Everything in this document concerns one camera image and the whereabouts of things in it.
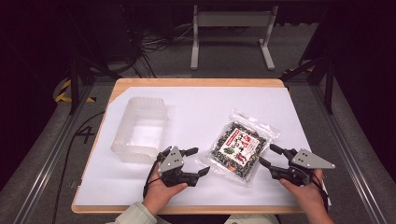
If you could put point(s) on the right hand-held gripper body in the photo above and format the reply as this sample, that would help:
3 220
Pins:
306 161

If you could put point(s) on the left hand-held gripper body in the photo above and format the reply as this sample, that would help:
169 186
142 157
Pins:
170 160

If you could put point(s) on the clear snack packet red label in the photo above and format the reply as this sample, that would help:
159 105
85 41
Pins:
239 147

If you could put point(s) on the translucent plastic container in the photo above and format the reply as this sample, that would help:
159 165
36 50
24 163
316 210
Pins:
140 130

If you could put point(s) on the person's right hand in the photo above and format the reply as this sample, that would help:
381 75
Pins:
306 194

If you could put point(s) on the person's left hand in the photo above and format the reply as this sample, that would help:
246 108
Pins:
160 193

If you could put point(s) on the person's light clothing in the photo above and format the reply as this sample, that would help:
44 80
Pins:
252 219

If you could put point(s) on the black metal stand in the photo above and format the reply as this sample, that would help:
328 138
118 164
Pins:
74 84
327 81

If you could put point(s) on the yellow black striped tape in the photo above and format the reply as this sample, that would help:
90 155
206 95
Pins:
63 91

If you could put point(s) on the aluminium rail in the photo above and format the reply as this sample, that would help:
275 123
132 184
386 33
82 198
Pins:
348 155
46 161

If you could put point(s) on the white metal stand frame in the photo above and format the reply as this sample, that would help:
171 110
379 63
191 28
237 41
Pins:
232 19

